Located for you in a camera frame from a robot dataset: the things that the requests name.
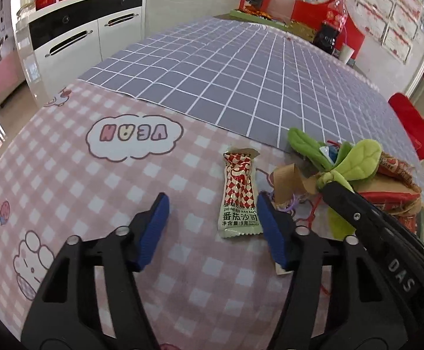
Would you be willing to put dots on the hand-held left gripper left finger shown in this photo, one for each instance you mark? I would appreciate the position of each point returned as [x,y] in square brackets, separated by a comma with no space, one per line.
[153,229]

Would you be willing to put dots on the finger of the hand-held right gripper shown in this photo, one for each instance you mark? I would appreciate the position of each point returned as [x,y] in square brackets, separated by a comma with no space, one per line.
[346,207]

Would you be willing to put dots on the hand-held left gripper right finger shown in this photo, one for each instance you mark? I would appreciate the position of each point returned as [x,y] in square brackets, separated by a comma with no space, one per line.
[274,229]

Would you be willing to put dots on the purple rubber band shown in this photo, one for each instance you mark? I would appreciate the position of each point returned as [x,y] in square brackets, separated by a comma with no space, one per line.
[292,206]

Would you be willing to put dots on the red checked sauce sachet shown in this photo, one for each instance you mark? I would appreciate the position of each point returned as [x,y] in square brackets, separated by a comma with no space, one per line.
[239,197]

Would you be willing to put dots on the green plush leaf toy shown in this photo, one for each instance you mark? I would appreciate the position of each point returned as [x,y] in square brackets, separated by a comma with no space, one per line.
[361,156]

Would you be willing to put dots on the red label packet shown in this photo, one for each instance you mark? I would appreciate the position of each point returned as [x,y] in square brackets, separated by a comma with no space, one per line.
[410,224]

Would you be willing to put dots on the teal packet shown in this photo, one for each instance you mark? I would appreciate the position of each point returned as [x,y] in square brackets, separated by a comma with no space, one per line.
[328,153]

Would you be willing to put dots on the red yellow snack wrapper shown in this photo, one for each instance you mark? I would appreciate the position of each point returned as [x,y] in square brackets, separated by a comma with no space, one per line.
[398,169]

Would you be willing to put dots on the pink checked tablecloth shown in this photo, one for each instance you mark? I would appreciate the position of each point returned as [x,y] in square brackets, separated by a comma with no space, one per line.
[88,189]

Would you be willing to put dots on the red chair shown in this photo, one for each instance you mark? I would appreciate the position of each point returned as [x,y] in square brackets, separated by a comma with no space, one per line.
[412,124]

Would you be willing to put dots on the white paper cup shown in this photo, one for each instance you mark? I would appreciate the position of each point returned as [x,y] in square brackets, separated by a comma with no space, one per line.
[346,54]

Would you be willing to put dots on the purple grid tablecloth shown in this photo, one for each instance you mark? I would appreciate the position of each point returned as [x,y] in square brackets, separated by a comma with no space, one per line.
[233,80]

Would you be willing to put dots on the cola bottle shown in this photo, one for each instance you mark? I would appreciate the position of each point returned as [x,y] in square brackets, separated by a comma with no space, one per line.
[330,32]

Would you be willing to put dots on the gold green box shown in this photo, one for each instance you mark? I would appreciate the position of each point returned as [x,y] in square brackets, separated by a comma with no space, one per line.
[303,30]

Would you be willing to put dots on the white sideboard cabinet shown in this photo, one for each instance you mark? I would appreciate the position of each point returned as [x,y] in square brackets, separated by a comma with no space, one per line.
[80,36]

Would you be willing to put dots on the green tray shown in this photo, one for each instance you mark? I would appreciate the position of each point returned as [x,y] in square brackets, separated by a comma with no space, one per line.
[255,18]

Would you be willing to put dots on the pink blanket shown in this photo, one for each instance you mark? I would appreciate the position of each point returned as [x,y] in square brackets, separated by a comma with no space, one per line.
[0,78]

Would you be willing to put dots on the gold snack box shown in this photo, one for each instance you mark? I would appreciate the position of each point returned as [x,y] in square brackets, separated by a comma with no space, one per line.
[26,9]

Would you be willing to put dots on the wall of award certificates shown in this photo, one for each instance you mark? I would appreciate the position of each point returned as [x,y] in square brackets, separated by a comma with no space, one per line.
[379,7]

